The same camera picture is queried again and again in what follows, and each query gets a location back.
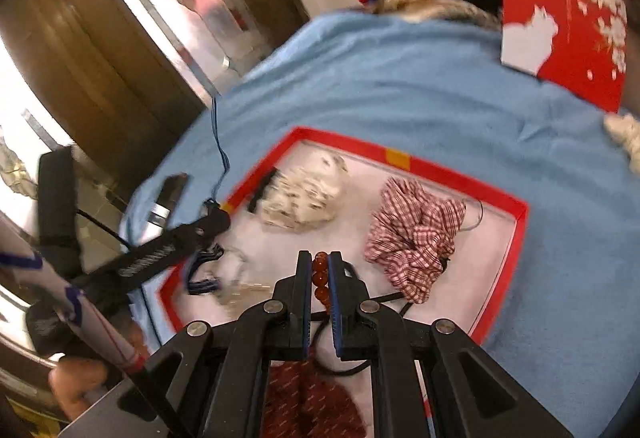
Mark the brown fur cloth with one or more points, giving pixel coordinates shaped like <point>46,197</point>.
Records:
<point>435,8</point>

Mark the wooden glass cabinet door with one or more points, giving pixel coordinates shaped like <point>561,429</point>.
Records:
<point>100,68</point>

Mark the cream dotted scrunchie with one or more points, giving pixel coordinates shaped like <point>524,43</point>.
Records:
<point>625,133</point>

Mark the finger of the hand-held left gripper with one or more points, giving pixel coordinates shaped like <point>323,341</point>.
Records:
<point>167,200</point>
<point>175,243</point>

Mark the dark red polka dot scrunchie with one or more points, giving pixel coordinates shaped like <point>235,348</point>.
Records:
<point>320,403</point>

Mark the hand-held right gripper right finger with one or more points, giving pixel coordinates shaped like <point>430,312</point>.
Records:
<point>334,308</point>

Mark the red box lid white flowers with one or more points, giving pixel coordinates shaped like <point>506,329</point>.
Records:
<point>570,18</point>

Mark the blue thread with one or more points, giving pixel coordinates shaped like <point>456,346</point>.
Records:
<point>218,143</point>

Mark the white stick with blue marks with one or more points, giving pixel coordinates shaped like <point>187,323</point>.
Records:
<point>85,313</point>

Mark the person's left hand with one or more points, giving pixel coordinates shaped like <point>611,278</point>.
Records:
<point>80,383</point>

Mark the blue blanket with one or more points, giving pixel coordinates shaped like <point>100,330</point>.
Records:
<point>400,83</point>

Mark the red box white interior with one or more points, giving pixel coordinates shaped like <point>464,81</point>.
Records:
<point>360,178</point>

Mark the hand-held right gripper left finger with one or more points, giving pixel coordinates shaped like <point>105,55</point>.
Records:
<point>306,303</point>

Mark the red plaid scrunchie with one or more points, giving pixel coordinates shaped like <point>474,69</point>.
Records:
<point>415,238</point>

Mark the white cherry print scrunchie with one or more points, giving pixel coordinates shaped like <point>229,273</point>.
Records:
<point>305,198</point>

